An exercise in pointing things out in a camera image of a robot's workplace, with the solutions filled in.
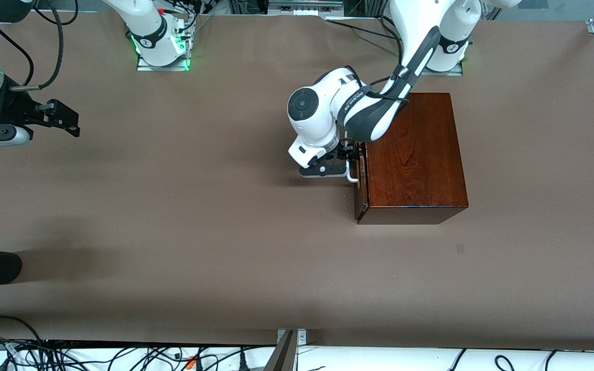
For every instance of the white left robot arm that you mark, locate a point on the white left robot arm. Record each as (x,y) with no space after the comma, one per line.
(317,123)

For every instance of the small grey tape patch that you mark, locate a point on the small grey tape patch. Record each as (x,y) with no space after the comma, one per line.
(460,248)

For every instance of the dark brown wooden cabinet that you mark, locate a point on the dark brown wooden cabinet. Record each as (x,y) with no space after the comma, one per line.
(421,154)

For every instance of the grey device box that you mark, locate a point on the grey device box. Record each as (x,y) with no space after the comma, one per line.
(304,6)

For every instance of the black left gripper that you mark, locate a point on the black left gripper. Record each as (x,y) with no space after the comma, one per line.
(349,151)

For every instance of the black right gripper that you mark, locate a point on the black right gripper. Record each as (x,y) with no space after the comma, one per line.
(7,110)

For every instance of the metal bracket plate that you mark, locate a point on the metal bracket plate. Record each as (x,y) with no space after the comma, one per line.
(302,337)

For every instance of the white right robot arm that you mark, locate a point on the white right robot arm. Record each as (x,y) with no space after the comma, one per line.
(150,31)

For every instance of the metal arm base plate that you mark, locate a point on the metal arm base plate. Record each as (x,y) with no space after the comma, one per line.
(145,68)
(454,72)

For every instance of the dark grey camera pole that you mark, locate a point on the dark grey camera pole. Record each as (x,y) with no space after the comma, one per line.
(282,358)

